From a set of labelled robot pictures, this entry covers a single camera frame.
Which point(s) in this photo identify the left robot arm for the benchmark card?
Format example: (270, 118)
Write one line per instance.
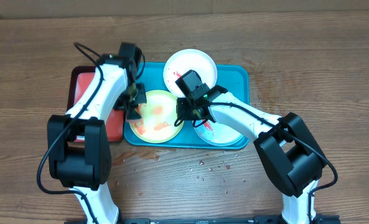
(78, 158)

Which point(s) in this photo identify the dark red water tray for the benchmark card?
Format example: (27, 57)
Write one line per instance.
(81, 78)

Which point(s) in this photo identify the green and orange sponge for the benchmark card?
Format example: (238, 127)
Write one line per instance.
(133, 115)

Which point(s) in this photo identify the yellow-green plate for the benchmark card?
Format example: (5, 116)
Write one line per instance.
(158, 116)

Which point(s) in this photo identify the white plate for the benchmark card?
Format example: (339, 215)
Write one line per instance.
(185, 60)

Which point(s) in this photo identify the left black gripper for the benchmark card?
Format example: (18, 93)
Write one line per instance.
(142, 98)

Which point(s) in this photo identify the light blue plate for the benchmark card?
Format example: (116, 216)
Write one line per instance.
(217, 134)

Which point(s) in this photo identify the teal plastic tray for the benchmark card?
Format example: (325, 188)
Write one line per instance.
(232, 77)

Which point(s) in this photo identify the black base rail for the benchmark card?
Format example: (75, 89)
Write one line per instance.
(259, 219)

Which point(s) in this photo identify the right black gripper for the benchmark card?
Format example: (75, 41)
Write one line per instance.
(185, 114)

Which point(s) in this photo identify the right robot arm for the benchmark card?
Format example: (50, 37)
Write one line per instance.
(291, 157)

